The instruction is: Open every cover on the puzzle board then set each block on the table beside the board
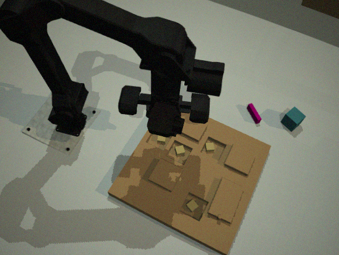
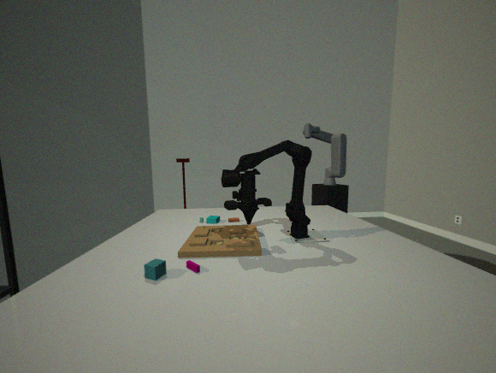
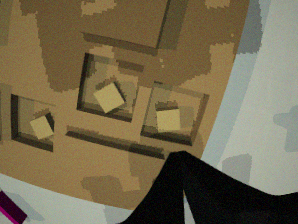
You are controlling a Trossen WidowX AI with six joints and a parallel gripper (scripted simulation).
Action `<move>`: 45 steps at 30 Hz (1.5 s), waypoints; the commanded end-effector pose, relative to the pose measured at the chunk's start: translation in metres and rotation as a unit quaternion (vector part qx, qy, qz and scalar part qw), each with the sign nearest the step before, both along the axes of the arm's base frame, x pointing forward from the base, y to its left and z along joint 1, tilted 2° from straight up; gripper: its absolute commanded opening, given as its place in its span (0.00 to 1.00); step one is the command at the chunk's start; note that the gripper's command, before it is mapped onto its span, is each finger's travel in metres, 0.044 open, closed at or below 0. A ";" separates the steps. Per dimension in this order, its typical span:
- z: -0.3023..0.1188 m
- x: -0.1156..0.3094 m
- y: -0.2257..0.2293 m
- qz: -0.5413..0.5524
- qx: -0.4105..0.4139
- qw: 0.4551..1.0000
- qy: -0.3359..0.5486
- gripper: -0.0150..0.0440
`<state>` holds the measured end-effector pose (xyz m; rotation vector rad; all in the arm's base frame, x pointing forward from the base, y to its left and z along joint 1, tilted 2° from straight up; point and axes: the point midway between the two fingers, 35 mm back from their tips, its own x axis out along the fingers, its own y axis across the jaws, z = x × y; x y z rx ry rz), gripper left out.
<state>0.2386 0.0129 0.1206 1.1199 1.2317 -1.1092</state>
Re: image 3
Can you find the tan square board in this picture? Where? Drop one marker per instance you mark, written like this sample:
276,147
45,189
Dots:
162,53

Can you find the small yellow block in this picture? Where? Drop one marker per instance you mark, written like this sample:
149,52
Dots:
168,119
109,96
44,126

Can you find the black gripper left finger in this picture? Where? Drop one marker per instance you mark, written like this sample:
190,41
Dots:
164,203

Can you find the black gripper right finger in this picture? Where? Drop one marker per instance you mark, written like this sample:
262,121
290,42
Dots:
215,198

